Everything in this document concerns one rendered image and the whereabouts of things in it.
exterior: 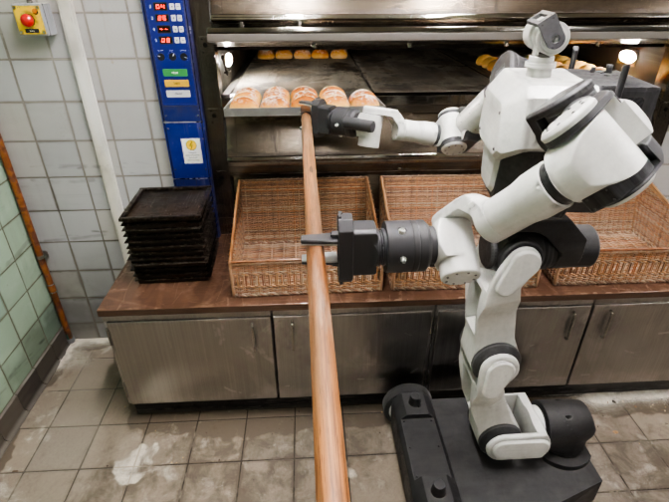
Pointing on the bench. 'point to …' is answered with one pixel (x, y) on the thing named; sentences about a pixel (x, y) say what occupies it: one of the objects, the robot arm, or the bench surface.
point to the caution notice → (192, 150)
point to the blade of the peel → (278, 110)
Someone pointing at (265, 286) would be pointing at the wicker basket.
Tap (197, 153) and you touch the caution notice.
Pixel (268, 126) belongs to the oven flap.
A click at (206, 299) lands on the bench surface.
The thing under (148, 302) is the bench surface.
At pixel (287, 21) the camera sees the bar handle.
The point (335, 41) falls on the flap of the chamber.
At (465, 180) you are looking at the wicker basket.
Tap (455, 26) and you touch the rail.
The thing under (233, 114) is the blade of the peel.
